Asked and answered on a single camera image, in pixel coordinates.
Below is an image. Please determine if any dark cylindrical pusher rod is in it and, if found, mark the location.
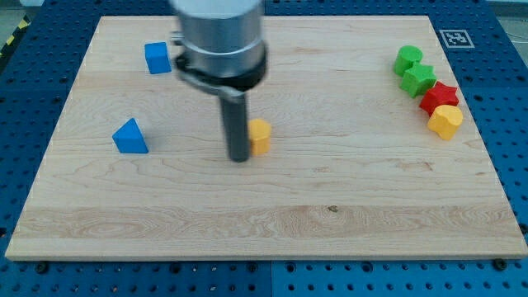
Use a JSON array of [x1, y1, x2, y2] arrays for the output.
[[219, 97, 250, 163]]

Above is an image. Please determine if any yellow hexagon block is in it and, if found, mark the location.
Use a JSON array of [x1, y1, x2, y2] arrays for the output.
[[248, 119, 271, 156]]

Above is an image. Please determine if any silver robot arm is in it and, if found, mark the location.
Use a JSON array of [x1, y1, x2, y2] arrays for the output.
[[169, 0, 267, 163]]

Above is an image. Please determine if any yellow heart block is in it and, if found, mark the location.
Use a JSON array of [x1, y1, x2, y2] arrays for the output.
[[427, 105, 464, 140]]

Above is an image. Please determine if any blue cube block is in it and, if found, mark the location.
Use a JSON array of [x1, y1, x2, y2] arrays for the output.
[[144, 42, 172, 74]]

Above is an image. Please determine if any blue triangle block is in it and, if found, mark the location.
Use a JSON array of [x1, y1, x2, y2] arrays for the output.
[[112, 118, 149, 153]]

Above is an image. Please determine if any wooden board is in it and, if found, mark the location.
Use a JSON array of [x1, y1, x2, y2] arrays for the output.
[[6, 16, 527, 262]]

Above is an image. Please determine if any green cylinder block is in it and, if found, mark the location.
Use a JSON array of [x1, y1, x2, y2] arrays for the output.
[[393, 45, 423, 77]]

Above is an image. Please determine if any green star block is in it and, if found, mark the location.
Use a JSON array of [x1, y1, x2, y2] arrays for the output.
[[400, 62, 436, 98]]

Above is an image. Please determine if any red star block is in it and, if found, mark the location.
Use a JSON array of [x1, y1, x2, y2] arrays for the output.
[[419, 81, 459, 116]]

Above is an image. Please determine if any black yellow hazard tape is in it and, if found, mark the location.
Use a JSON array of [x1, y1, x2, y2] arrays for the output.
[[1, 15, 31, 59]]

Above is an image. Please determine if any fiducial marker tag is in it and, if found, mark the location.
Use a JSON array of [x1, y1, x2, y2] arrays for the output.
[[440, 29, 474, 49]]

